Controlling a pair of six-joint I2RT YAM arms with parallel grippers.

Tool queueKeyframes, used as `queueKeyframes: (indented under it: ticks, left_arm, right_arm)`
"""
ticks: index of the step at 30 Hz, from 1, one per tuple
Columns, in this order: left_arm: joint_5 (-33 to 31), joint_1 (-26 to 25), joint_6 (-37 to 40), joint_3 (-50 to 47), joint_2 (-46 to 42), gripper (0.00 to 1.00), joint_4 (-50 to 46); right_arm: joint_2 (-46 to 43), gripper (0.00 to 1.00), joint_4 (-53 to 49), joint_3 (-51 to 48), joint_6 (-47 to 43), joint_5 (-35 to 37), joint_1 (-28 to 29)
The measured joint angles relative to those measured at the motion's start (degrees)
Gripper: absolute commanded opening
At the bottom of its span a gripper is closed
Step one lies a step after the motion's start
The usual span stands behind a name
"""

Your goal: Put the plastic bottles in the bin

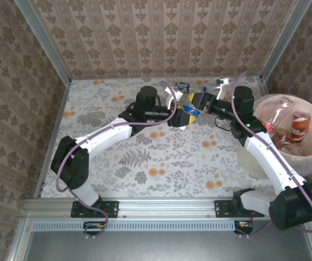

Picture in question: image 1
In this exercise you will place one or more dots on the floral tablecloth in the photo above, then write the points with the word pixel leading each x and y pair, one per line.
pixel 172 168

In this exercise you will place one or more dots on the aluminium frame post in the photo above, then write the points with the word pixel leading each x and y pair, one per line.
pixel 284 40
pixel 43 40

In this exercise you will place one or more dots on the brown Nescafe bottle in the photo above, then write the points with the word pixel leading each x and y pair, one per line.
pixel 300 127

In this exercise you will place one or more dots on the amber bottle red yellow label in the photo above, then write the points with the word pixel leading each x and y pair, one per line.
pixel 283 137

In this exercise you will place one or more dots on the grey metal base plate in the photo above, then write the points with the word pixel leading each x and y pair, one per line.
pixel 158 247

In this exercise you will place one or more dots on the round beige waste bin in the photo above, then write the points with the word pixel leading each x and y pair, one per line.
pixel 249 163

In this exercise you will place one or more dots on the red label red cap bottle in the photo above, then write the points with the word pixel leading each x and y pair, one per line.
pixel 266 124

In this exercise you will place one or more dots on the Pepsi plastic bottle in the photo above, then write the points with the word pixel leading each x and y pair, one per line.
pixel 182 86

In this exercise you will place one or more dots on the aluminium mounting rail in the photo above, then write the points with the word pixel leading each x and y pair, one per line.
pixel 167 206

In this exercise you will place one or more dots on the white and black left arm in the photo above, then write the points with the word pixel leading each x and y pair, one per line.
pixel 104 136

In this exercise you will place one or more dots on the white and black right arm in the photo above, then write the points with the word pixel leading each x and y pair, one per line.
pixel 270 155

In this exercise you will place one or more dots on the aluminium side rail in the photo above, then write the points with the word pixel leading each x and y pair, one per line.
pixel 55 130

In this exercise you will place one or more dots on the crushed blue label bottle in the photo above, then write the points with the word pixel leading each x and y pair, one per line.
pixel 193 110

